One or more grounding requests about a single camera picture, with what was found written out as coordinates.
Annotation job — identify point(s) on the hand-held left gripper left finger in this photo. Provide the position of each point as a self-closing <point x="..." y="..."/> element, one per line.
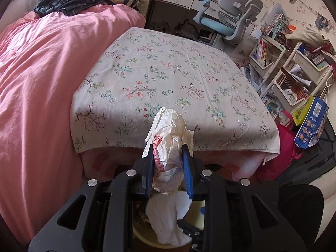
<point x="150" y="170"/>

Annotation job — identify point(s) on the yellow flat box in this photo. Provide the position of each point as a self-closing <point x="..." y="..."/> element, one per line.
<point x="300" y="113"/>

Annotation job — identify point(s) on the white plastic bag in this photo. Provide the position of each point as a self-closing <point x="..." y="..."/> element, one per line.
<point x="168" y="141"/>

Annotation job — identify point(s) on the white book rack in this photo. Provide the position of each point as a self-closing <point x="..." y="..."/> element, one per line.
<point x="302" y="65"/>
<point x="273" y="55"/>

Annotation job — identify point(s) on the floral white tablecloth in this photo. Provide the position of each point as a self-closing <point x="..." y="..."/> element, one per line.
<point x="170" y="78"/>

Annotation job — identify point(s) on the yellow round bin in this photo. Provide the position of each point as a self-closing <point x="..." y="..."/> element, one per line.
<point x="197" y="216"/>

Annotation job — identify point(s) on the black puffer jacket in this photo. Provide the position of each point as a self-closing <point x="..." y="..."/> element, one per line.
<point x="71" y="1"/>

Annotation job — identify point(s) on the white paper bag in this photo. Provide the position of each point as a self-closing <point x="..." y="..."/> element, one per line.
<point x="244" y="50"/>

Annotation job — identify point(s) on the grey and blue desk chair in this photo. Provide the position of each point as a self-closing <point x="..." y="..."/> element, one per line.
<point x="231" y="8"/>

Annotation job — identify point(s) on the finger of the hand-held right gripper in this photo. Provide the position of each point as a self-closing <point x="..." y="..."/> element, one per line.
<point x="190" y="229"/>

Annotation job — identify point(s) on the pink blanket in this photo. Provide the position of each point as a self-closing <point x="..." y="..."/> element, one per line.
<point x="39" y="84"/>

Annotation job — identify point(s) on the white tissue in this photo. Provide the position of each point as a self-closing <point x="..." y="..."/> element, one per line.
<point x="165" y="215"/>

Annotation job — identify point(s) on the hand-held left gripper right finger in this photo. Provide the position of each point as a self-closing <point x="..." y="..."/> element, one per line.
<point x="187" y="173"/>

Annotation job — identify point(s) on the blue printed paper bag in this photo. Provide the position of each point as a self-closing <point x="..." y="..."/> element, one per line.
<point x="312" y="126"/>

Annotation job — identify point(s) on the striped beige cloth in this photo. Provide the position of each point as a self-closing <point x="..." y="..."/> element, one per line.
<point x="126" y="1"/>

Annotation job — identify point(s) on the pink shopping bag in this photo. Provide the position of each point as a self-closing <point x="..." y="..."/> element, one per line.
<point x="281" y="147"/>

